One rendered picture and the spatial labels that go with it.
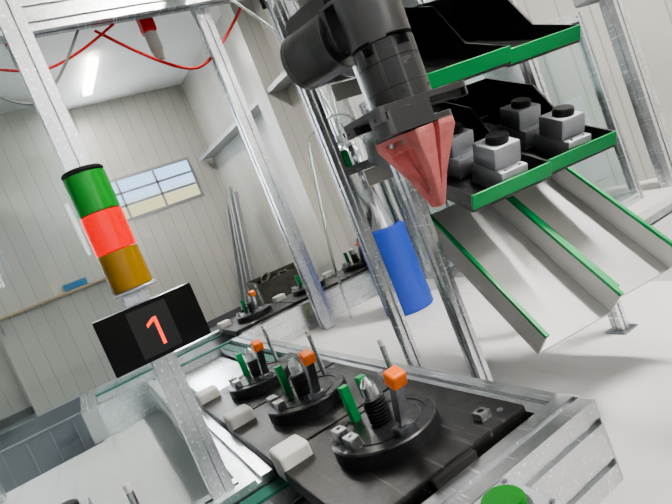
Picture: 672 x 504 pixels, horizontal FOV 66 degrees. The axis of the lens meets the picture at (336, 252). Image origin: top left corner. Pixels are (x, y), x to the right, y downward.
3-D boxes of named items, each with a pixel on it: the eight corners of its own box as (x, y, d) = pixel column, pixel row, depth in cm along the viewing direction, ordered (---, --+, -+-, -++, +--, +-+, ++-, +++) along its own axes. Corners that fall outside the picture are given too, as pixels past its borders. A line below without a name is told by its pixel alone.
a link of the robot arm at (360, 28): (362, -41, 42) (401, -38, 46) (307, 2, 47) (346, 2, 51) (391, 43, 43) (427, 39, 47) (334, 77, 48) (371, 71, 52)
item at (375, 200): (409, 217, 159) (363, 99, 155) (373, 234, 153) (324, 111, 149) (384, 224, 171) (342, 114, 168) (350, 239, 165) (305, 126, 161)
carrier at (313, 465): (530, 420, 60) (492, 321, 59) (365, 551, 49) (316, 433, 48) (410, 389, 82) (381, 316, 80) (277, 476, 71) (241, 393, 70)
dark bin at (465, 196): (551, 178, 70) (551, 125, 67) (473, 213, 67) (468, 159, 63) (431, 138, 93) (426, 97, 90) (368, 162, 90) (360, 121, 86)
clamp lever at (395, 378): (414, 423, 60) (407, 371, 57) (401, 432, 59) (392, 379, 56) (394, 407, 63) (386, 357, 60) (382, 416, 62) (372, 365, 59)
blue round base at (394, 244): (443, 297, 161) (412, 216, 159) (405, 319, 154) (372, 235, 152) (414, 298, 175) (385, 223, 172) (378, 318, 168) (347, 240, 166)
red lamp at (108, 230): (139, 240, 63) (122, 203, 63) (97, 256, 61) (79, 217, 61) (134, 245, 68) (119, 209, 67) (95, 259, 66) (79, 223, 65)
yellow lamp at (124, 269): (155, 278, 64) (139, 241, 63) (114, 295, 62) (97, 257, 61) (150, 280, 68) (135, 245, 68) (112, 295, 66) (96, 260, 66)
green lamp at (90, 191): (122, 202, 63) (105, 164, 62) (79, 216, 61) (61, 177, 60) (119, 209, 67) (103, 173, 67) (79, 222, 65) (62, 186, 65)
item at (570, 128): (591, 153, 76) (593, 105, 72) (568, 163, 75) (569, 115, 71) (547, 141, 83) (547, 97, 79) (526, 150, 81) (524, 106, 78)
